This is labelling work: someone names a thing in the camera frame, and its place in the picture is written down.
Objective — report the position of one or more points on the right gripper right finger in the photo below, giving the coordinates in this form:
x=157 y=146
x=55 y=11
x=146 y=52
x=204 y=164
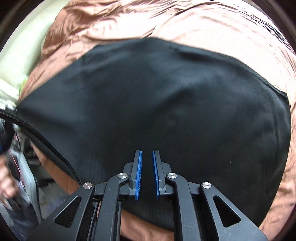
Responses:
x=201 y=211

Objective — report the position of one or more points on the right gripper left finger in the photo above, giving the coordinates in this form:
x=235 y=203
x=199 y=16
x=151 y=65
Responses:
x=93 y=212

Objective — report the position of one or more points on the black sleeveless top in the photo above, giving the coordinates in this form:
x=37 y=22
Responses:
x=211 y=117

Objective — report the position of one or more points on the person's left hand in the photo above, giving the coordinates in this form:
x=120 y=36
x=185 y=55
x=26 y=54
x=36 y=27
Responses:
x=8 y=185

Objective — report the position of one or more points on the cream leather headboard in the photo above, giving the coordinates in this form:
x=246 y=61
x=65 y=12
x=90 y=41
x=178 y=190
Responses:
x=22 y=34

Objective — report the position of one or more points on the brown bed blanket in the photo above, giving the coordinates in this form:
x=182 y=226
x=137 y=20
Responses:
x=232 y=28

